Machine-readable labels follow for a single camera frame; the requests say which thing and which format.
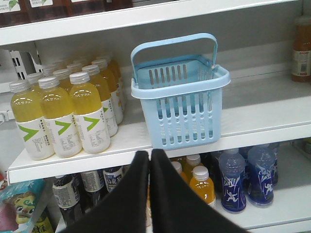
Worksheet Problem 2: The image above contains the yellow-green drink bottle front middle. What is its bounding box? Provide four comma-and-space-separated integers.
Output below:
38, 76, 82, 158

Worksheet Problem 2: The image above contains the yellow-green drink bottle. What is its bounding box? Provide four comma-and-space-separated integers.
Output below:
69, 72, 110, 154
9, 80, 54, 160
38, 76, 82, 158

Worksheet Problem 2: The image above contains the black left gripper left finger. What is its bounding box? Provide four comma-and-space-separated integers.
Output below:
62, 150, 149, 233

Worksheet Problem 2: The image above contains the orange juice bottle white label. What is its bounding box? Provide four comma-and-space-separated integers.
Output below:
190, 166, 216, 209

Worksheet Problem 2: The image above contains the blue sports drink bottle right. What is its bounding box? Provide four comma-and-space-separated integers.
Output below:
248, 144, 276, 208

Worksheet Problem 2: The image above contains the yellow-green drink bottle front left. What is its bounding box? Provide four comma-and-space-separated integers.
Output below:
9, 80, 54, 160

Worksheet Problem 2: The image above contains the yellow-green drink bottle front right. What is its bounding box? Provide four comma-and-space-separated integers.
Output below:
69, 72, 110, 154

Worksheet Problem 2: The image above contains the teal snack bag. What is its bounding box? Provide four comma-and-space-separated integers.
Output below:
0, 179, 53, 233

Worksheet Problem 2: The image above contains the dark soy drink bottle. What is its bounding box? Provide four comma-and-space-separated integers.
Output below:
52, 174, 82, 226

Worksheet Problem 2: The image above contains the white store shelving unit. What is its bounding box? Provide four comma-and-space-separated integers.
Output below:
0, 0, 311, 233

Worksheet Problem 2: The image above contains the light blue plastic basket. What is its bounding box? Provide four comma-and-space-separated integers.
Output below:
131, 47, 230, 150

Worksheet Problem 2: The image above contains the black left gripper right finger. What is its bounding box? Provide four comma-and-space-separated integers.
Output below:
150, 149, 246, 233

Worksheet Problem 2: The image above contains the orange C100 bottle front left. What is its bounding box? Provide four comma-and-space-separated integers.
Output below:
291, 16, 311, 83

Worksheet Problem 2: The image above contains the blue sports drink bottle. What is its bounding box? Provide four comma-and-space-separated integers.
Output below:
248, 144, 276, 208
219, 148, 246, 214

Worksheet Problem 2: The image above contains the blue sports drink bottle left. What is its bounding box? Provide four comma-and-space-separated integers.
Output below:
219, 148, 246, 214

